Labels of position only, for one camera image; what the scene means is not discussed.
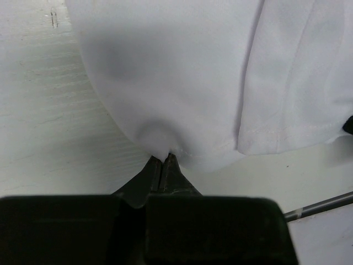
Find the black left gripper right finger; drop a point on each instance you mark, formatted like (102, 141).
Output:
(183, 227)

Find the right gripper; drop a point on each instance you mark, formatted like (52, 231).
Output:
(348, 126)

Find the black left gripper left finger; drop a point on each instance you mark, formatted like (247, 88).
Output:
(69, 229)

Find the white t shirt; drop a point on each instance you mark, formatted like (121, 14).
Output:
(215, 81)

